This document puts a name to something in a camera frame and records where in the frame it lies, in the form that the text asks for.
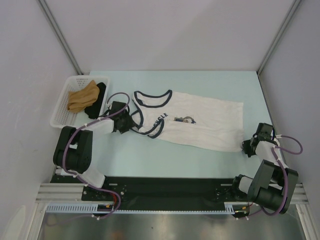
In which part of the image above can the white graphic tank top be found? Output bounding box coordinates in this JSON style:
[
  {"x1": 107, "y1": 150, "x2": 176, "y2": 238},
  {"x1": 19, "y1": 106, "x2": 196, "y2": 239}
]
[{"x1": 131, "y1": 90, "x2": 244, "y2": 153}]

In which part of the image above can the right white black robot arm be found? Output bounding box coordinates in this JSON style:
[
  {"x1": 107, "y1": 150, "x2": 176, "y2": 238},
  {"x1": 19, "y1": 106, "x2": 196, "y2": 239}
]
[{"x1": 230, "y1": 122, "x2": 303, "y2": 216}]

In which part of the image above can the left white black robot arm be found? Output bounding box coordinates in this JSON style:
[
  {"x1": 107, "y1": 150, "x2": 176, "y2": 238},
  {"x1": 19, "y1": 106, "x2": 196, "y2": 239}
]
[{"x1": 53, "y1": 101, "x2": 134, "y2": 200}]

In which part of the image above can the black tank top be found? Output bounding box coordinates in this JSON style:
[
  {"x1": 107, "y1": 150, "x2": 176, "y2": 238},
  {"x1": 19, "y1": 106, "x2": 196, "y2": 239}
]
[{"x1": 84, "y1": 82, "x2": 106, "y2": 120}]

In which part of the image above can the tan tank top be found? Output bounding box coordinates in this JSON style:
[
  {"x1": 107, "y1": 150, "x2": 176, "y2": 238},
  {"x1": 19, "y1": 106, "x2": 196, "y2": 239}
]
[{"x1": 67, "y1": 80, "x2": 100, "y2": 113}]

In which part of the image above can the white plastic basket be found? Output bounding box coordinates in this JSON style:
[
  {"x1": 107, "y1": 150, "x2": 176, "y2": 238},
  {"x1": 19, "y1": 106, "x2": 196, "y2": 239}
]
[{"x1": 49, "y1": 75, "x2": 111, "y2": 129}]

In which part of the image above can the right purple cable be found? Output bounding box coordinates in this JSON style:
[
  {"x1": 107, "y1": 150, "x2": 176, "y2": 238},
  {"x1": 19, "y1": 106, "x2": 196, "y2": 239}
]
[{"x1": 233, "y1": 134, "x2": 305, "y2": 221}]

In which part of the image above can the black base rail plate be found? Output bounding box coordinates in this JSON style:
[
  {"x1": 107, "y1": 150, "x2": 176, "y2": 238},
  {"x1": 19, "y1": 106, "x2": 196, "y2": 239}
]
[{"x1": 49, "y1": 175, "x2": 262, "y2": 211}]

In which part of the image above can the white slotted cable duct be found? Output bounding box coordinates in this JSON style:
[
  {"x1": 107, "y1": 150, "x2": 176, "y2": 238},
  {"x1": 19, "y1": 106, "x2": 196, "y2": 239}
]
[{"x1": 45, "y1": 202, "x2": 249, "y2": 215}]

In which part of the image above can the left aluminium corner post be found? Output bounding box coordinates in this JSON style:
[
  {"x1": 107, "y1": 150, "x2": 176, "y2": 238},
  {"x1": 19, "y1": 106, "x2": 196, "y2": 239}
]
[{"x1": 36, "y1": 0, "x2": 83, "y2": 75}]

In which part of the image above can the aluminium corner post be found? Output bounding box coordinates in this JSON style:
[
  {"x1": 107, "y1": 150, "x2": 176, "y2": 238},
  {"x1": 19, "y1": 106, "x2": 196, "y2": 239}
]
[
  {"x1": 256, "y1": 0, "x2": 304, "y2": 77},
  {"x1": 36, "y1": 0, "x2": 83, "y2": 75}
]

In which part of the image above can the right aluminium corner post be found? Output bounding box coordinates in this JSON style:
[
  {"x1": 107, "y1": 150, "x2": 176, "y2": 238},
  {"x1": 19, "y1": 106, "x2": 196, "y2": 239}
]
[{"x1": 256, "y1": 0, "x2": 304, "y2": 77}]

